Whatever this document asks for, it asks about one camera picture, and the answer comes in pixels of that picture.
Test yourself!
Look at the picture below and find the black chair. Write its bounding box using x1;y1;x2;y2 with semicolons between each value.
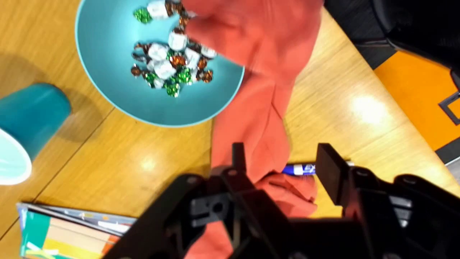
323;0;460;126

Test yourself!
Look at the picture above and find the teal bowl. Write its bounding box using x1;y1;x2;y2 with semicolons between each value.
75;0;245;128

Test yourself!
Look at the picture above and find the blue marker pen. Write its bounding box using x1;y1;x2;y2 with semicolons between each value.
281;162;355;176

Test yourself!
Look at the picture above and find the heap of wrapped candies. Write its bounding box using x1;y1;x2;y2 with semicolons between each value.
130;0;218;98

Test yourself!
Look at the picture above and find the orange sweatshirt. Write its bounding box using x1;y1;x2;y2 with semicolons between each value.
183;0;325;259

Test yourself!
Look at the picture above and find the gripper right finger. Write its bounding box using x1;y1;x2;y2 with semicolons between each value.
316;143;460;259

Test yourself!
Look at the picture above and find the colourful book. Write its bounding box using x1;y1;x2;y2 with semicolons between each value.
16;203;137;259

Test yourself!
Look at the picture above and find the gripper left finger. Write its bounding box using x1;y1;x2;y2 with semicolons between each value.
102;142;288;259

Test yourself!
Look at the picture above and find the teal cup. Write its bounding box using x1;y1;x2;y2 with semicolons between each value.
0;83;72;186

